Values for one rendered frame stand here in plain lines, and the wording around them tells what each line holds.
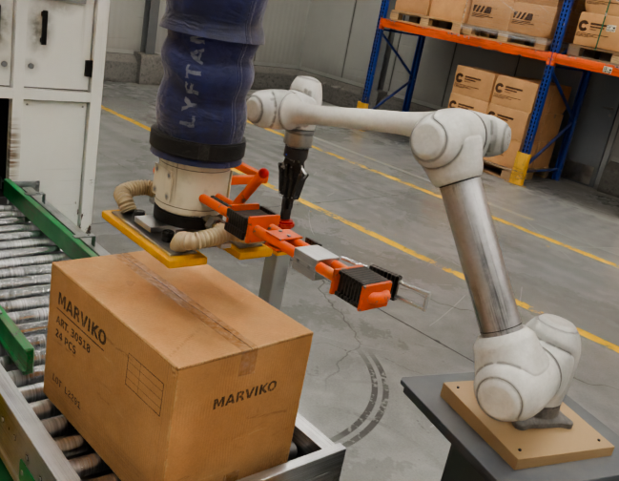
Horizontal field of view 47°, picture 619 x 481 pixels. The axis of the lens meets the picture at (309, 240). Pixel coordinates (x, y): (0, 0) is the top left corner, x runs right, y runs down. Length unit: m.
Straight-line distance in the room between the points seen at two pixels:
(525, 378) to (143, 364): 0.86
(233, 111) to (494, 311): 0.76
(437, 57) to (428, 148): 9.95
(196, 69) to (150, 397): 0.73
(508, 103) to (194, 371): 8.08
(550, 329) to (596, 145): 8.37
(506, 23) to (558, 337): 7.73
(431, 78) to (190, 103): 10.12
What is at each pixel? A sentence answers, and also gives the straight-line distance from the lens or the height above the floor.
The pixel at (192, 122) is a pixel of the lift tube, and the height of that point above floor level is 1.41.
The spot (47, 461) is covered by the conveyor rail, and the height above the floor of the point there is 0.59.
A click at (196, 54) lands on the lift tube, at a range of 1.61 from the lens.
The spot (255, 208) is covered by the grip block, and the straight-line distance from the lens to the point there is 1.60.
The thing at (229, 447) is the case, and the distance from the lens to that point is 1.77.
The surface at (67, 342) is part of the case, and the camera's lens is 1.98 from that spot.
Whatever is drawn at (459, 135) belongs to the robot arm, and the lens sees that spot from 1.68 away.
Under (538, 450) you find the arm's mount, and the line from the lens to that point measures 1.91.
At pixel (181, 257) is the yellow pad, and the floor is 1.13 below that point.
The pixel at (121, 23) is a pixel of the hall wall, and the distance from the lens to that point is 11.34.
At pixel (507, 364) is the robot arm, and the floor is 1.01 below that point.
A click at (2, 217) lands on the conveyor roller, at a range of 3.54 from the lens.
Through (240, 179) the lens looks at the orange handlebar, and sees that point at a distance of 1.88.
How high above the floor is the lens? 1.72
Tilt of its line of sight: 19 degrees down
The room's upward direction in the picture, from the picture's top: 11 degrees clockwise
